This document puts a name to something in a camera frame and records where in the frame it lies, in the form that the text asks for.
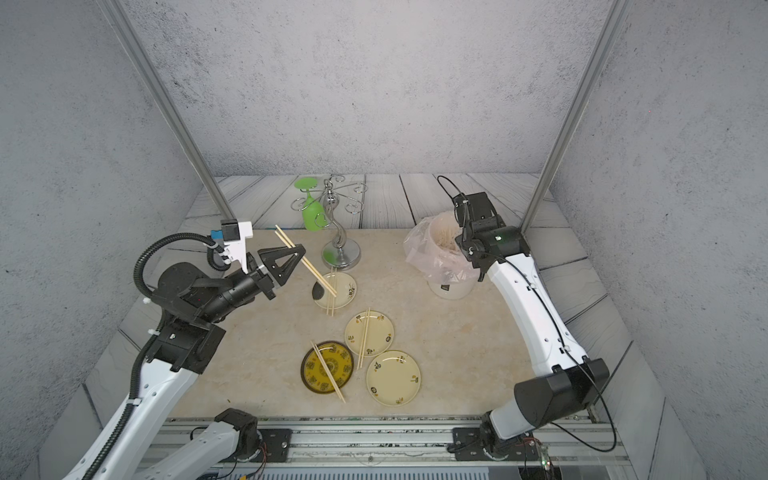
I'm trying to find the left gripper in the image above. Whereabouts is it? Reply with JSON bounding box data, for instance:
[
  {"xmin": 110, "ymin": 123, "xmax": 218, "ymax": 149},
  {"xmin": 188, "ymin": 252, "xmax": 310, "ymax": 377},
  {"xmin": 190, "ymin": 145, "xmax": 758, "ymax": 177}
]
[{"xmin": 196, "ymin": 247, "xmax": 302, "ymax": 329}]

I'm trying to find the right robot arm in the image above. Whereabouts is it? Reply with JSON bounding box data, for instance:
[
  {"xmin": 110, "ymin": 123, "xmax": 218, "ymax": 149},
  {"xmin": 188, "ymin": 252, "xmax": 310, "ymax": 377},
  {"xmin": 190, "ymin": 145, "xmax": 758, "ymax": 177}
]
[{"xmin": 452, "ymin": 192, "xmax": 610, "ymax": 460}]

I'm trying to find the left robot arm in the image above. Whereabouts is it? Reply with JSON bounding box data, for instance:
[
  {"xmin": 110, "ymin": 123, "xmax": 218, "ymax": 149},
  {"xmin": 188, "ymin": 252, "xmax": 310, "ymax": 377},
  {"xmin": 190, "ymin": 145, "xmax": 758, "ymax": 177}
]
[{"xmin": 67, "ymin": 233, "xmax": 306, "ymax": 479}]

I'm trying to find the white bucket with pink bag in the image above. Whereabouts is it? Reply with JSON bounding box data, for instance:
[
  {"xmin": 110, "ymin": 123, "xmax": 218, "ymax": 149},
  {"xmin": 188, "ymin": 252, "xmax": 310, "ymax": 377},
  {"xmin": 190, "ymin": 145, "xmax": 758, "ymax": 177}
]
[{"xmin": 404, "ymin": 211, "xmax": 479, "ymax": 300}]

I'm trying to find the green plastic spoon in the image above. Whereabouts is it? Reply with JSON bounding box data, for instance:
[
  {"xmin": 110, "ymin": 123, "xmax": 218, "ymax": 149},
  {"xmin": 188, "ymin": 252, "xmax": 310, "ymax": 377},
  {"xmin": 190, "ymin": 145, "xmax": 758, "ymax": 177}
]
[{"xmin": 291, "ymin": 177, "xmax": 328, "ymax": 231}]

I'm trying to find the silver metal hook stand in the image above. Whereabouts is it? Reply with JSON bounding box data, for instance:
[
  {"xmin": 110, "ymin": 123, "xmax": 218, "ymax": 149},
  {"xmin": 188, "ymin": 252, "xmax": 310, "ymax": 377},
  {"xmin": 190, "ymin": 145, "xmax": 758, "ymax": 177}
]
[{"xmin": 314, "ymin": 174, "xmax": 367, "ymax": 270}]

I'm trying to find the cream plate with black spot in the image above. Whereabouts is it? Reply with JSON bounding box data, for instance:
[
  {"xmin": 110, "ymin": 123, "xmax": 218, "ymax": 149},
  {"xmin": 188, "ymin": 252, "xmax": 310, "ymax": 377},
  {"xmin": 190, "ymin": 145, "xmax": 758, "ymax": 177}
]
[{"xmin": 312, "ymin": 272, "xmax": 357, "ymax": 310}]

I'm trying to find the yellow patterned plate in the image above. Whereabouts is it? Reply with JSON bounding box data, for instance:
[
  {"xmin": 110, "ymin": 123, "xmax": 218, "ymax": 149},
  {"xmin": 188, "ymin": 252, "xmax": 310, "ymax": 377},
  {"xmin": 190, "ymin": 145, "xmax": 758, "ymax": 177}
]
[{"xmin": 300, "ymin": 341, "xmax": 355, "ymax": 394}]

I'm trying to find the cream floral plate middle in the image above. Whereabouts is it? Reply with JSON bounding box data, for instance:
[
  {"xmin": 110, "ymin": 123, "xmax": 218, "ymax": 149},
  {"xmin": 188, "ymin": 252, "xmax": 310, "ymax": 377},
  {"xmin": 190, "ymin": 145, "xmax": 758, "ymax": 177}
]
[{"xmin": 343, "ymin": 310, "xmax": 394, "ymax": 357}]

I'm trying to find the cream floral plate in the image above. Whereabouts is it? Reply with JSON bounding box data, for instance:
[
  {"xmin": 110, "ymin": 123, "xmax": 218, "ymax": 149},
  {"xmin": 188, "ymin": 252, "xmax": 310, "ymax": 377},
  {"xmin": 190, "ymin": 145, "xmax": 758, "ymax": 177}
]
[
  {"xmin": 366, "ymin": 350, "xmax": 422, "ymax": 407},
  {"xmin": 343, "ymin": 310, "xmax": 394, "ymax": 357}
]

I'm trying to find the cream floral plate front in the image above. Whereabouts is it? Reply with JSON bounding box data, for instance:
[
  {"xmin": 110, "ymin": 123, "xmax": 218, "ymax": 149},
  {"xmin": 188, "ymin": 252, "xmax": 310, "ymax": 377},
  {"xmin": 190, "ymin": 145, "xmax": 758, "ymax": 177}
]
[{"xmin": 366, "ymin": 350, "xmax": 422, "ymax": 407}]

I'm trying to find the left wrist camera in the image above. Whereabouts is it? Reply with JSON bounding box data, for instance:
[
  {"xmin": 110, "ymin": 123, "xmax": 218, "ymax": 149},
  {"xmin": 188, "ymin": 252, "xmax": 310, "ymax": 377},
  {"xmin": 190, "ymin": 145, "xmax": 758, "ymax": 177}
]
[{"xmin": 211, "ymin": 219, "xmax": 253, "ymax": 274}]

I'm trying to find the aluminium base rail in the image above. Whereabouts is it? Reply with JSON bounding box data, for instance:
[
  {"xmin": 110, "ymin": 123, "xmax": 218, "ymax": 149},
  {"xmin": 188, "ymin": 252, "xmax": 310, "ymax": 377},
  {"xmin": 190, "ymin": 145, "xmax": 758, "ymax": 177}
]
[{"xmin": 212, "ymin": 413, "xmax": 636, "ymax": 479}]

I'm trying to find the left aluminium frame post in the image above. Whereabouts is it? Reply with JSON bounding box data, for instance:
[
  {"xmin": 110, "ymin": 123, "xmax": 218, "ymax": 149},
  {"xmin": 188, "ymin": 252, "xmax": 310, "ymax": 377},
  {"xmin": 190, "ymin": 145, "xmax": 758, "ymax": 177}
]
[{"xmin": 97, "ymin": 0, "xmax": 235, "ymax": 219}]

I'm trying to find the aluminium frame post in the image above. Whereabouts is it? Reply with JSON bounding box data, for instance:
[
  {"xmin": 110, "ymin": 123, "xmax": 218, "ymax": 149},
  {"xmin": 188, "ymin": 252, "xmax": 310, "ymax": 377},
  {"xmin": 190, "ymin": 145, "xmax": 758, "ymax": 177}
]
[
  {"xmin": 520, "ymin": 0, "xmax": 632, "ymax": 232},
  {"xmin": 97, "ymin": 0, "xmax": 235, "ymax": 219}
]

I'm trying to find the right aluminium frame post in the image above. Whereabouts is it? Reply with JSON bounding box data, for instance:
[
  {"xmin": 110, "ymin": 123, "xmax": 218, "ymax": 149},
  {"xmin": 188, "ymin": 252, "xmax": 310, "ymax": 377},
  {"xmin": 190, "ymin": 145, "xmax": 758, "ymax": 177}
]
[{"xmin": 520, "ymin": 0, "xmax": 632, "ymax": 232}]

